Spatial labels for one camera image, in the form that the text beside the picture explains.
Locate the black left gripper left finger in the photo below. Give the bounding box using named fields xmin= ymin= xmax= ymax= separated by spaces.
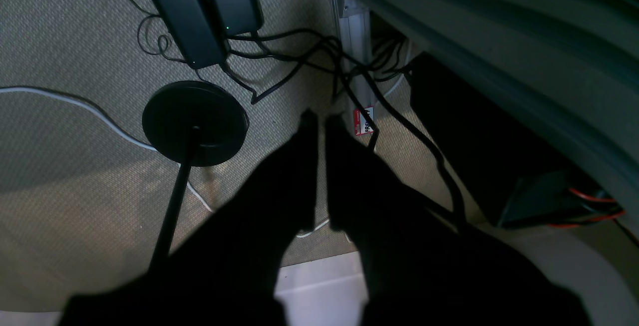
xmin=60 ymin=110 xmax=318 ymax=326

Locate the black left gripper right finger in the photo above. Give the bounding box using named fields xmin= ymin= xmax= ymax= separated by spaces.
xmin=325 ymin=116 xmax=591 ymax=326

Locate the black round stand base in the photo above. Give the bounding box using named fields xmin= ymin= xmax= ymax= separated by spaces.
xmin=142 ymin=80 xmax=250 ymax=270

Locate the green table cloth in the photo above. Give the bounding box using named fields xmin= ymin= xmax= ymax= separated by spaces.
xmin=361 ymin=0 xmax=639 ymax=217

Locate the black power adapter brick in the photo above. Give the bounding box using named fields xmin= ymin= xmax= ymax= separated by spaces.
xmin=152 ymin=0 xmax=230 ymax=69

